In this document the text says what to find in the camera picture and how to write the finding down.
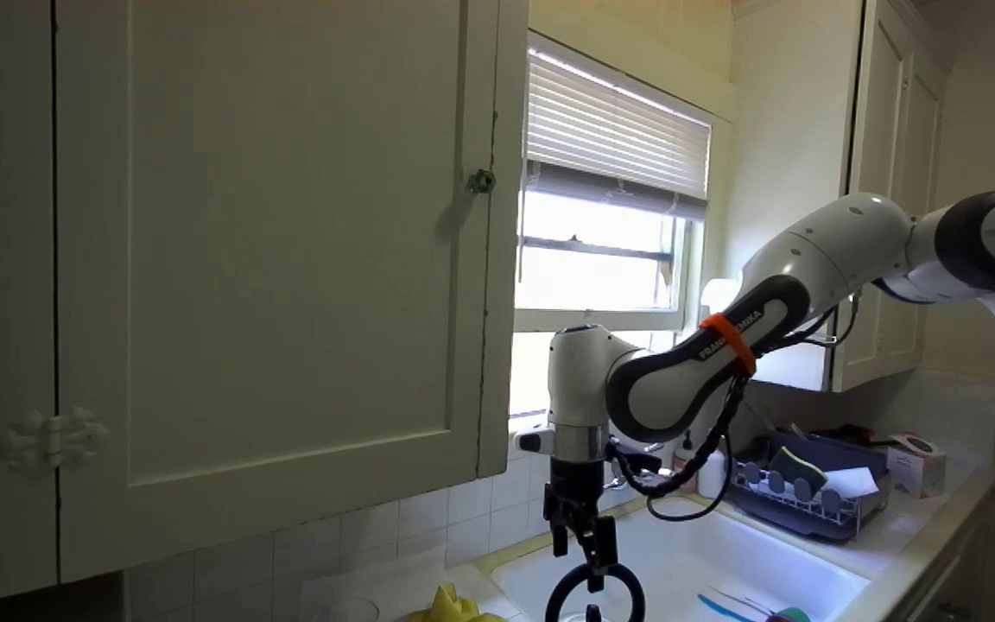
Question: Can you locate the blue dish brush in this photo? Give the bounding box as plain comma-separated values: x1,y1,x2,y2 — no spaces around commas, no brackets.
693,586,816,622

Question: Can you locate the dish drying rack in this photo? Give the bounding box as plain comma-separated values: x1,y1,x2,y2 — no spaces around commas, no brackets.
724,429,893,545

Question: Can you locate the white ornate cabinet hinge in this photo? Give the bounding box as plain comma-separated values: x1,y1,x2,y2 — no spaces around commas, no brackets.
0,401,117,475

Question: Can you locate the white window blind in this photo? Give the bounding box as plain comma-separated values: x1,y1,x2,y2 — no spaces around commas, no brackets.
522,43,714,221

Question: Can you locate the cream cabinet door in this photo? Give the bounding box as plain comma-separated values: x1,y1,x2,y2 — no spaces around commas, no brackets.
0,0,531,608

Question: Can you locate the white cloth in rack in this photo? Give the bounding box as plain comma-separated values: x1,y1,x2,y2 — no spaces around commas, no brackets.
822,462,883,507

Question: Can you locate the white tissue box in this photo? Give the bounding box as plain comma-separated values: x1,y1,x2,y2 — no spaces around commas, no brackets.
881,432,951,501

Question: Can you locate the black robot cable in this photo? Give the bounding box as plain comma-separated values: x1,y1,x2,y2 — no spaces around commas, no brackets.
609,293,870,527

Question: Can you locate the white paper towel roll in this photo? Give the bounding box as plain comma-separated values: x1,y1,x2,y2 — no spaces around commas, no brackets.
696,278,752,323

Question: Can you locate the white kitchen sink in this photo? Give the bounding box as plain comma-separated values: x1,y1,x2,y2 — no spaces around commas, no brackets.
483,492,876,622

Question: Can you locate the steel teapot with black handle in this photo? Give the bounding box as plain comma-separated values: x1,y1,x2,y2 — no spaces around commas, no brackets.
541,560,648,622

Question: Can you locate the cream wall cabinet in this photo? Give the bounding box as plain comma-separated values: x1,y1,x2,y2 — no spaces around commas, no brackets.
825,0,953,398

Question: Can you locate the orange strap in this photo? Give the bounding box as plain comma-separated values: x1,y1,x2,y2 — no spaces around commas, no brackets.
696,312,761,379

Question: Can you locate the white framed window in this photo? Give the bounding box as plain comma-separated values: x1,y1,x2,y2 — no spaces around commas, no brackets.
505,31,719,436

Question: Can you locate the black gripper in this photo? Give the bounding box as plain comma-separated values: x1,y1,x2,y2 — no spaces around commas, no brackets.
537,457,620,577

